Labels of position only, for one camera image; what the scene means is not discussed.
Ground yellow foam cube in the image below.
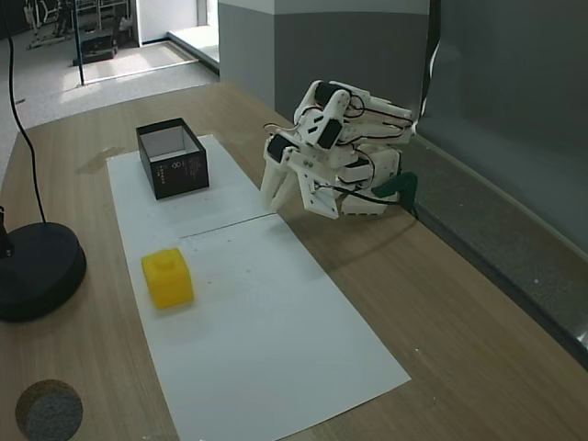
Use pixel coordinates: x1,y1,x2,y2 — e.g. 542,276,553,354
141,247,197,312

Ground white paper sheet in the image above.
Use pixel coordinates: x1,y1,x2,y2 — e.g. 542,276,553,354
119,212,413,441
107,133,277,240

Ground green table clamp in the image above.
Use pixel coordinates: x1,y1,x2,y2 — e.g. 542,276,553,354
370,171,420,209

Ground black case on floor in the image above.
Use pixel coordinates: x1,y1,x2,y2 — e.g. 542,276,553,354
79,33,119,64

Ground black upright pole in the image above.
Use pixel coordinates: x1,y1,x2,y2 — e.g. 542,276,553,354
67,0,88,87

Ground black round stand base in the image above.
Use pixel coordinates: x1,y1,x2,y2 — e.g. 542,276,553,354
0,205,88,323

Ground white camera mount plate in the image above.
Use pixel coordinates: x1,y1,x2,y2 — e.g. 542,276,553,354
296,172,344,222

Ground black camera cable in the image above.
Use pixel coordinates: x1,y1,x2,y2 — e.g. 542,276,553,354
316,181,420,218

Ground black white hanging cable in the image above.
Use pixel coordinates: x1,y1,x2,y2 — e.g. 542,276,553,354
417,0,444,128

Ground black stand cable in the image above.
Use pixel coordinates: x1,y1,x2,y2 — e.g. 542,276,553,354
0,0,48,226

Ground white frame chair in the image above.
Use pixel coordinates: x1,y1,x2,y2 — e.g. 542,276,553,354
23,0,75,51

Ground round table cable grommet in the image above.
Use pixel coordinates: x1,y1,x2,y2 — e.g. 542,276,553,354
14,379,85,441

